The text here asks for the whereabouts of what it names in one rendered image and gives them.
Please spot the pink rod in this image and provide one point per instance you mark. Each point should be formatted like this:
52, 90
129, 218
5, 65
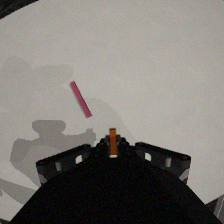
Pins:
80, 99

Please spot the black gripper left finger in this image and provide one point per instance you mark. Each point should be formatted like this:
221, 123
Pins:
56, 164

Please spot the orange rod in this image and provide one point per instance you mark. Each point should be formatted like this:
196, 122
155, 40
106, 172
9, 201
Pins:
112, 134

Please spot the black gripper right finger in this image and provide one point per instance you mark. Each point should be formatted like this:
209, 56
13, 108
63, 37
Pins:
177, 163

